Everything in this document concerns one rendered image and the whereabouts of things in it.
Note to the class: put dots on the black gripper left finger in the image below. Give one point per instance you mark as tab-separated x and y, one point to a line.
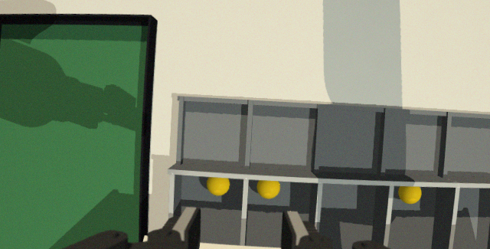
179	231

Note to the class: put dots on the yellow ball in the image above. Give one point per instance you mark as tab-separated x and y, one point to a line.
268	189
409	195
218	186

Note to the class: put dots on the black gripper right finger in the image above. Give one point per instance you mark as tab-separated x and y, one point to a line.
298	234

